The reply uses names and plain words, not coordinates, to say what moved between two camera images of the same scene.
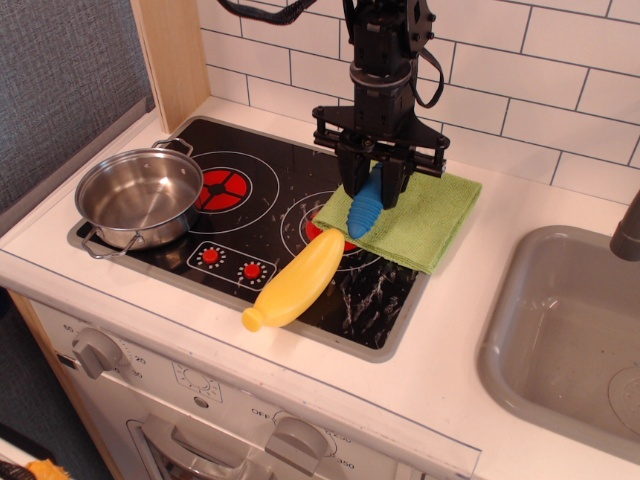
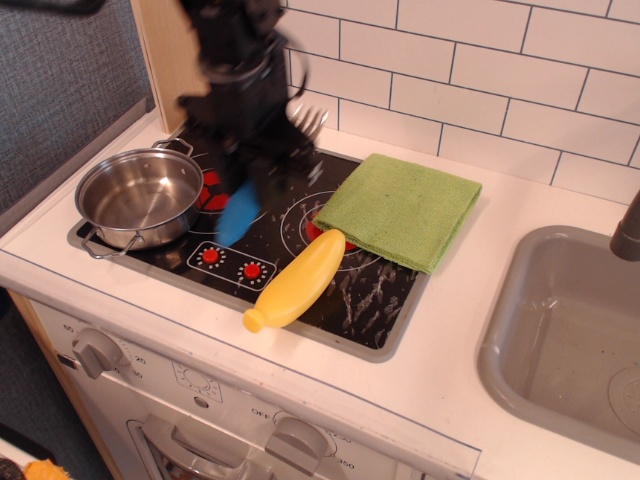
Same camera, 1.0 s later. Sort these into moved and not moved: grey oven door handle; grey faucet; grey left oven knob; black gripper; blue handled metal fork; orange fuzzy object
Moved: black gripper; blue handled metal fork
Not moved: grey left oven knob; grey oven door handle; grey faucet; orange fuzzy object
